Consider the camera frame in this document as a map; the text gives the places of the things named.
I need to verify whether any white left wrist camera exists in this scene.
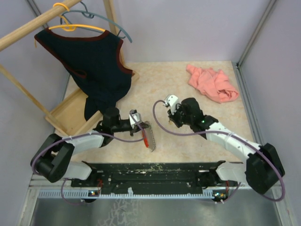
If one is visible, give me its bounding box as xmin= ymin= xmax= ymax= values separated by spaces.
xmin=129 ymin=109 xmax=142 ymax=129

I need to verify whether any wooden clothes rack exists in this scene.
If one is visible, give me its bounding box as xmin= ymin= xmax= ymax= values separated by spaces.
xmin=0 ymin=0 xmax=140 ymax=138

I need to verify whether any grey-blue clothes hanger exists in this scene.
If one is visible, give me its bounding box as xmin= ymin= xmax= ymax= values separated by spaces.
xmin=60 ymin=0 xmax=133 ymax=43

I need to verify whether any dark navy vest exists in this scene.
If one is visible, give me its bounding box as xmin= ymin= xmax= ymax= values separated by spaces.
xmin=34 ymin=29 xmax=133 ymax=120

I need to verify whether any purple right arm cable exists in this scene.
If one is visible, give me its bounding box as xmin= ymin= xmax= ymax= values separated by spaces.
xmin=152 ymin=100 xmax=286 ymax=203

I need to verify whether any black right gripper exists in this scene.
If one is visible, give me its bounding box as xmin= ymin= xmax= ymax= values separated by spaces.
xmin=167 ymin=104 xmax=193 ymax=129

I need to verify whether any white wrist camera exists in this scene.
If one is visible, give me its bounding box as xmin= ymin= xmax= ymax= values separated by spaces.
xmin=164 ymin=95 xmax=180 ymax=115
xmin=129 ymin=109 xmax=142 ymax=129

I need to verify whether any pink crumpled cloth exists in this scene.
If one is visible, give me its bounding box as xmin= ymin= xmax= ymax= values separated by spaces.
xmin=186 ymin=65 xmax=239 ymax=103

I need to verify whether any yellow clothes hanger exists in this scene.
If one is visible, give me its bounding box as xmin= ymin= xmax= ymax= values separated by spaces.
xmin=34 ymin=2 xmax=107 ymax=49

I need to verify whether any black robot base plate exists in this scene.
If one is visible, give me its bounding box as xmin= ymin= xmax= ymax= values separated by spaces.
xmin=71 ymin=161 xmax=234 ymax=198

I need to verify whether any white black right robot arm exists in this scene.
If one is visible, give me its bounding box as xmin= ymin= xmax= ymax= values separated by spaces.
xmin=164 ymin=95 xmax=285 ymax=194

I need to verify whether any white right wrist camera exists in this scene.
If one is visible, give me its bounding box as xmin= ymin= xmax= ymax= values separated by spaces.
xmin=164 ymin=95 xmax=180 ymax=115

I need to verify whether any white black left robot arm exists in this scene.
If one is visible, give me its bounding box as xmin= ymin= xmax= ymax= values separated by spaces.
xmin=30 ymin=107 xmax=149 ymax=187

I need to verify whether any aluminium frame rail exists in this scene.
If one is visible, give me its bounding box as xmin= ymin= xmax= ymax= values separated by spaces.
xmin=16 ymin=169 xmax=299 ymax=226

